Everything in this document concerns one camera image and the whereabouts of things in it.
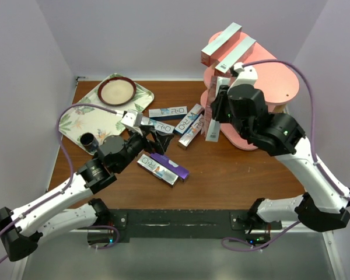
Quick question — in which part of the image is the red rimmed beige plate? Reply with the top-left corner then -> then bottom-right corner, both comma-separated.
97,77 -> 137,106

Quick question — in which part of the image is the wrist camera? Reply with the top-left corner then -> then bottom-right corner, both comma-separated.
229,62 -> 258,88
115,109 -> 144,136

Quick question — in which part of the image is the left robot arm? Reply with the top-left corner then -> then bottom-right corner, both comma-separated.
0,126 -> 174,262

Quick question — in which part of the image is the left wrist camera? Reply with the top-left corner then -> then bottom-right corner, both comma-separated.
115,109 -> 144,136

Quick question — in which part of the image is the red 3D toothpaste box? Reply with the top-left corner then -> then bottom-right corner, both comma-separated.
201,23 -> 242,67

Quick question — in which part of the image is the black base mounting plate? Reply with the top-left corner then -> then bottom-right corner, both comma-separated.
75,208 -> 282,245

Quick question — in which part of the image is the silver R&O box front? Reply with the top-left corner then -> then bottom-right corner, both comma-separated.
137,154 -> 179,187

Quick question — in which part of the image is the pink three-tier shelf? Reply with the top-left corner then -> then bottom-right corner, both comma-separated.
200,31 -> 299,151

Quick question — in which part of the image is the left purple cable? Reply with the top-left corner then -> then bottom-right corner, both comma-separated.
0,103 -> 126,272

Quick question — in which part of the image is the purple toothpaste box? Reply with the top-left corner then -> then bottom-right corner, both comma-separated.
149,153 -> 190,182

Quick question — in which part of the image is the dark red toothpaste box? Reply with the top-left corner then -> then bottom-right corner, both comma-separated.
201,76 -> 230,142

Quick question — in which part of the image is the dark small cup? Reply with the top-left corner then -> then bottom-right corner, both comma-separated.
80,132 -> 99,154

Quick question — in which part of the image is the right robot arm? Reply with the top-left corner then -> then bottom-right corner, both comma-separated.
211,84 -> 350,232

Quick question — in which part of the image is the aluminium frame rail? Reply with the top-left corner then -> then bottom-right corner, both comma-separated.
12,226 -> 346,279

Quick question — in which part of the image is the plain silver toothpaste box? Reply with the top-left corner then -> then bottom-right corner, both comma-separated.
214,36 -> 256,77

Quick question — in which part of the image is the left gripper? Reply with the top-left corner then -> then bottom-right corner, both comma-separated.
115,125 -> 173,173

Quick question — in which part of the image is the silver R&O box top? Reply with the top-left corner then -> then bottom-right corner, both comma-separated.
149,106 -> 188,120

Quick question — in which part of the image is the silver R&O box diagonal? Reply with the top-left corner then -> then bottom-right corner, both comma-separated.
174,104 -> 204,136

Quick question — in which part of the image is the silver r&o box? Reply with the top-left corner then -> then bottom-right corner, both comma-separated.
178,114 -> 205,149
141,116 -> 175,134
137,154 -> 179,187
149,106 -> 188,120

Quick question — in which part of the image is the floral leaf pattern tray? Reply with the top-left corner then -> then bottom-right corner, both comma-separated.
59,83 -> 155,148

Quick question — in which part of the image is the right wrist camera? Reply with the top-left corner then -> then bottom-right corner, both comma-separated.
229,62 -> 258,88

